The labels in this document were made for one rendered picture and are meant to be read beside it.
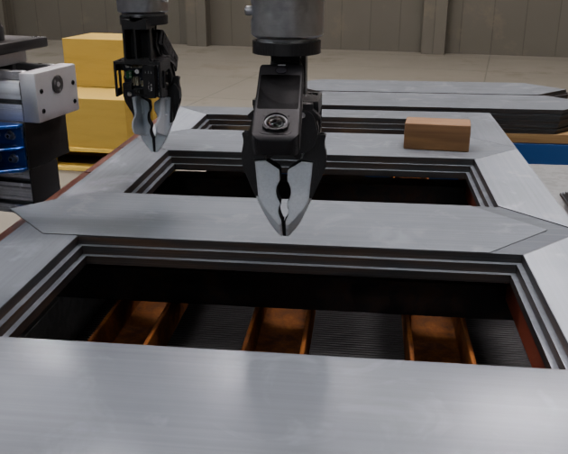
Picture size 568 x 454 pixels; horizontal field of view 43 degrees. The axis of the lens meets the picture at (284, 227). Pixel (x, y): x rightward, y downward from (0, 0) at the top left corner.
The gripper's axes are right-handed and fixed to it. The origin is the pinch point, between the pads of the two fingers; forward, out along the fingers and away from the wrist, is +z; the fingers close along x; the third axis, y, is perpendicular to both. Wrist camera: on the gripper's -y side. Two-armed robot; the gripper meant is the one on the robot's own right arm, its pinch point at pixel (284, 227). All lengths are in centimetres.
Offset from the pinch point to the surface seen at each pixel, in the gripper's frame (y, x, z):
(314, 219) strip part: 18.6, -2.1, 5.7
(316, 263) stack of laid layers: 8.4, -3.2, 7.9
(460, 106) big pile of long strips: 102, -31, 5
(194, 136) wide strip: 65, 26, 6
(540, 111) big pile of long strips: 100, -50, 6
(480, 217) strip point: 22.0, -25.0, 5.7
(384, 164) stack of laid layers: 53, -12, 7
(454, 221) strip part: 20.1, -21.2, 5.7
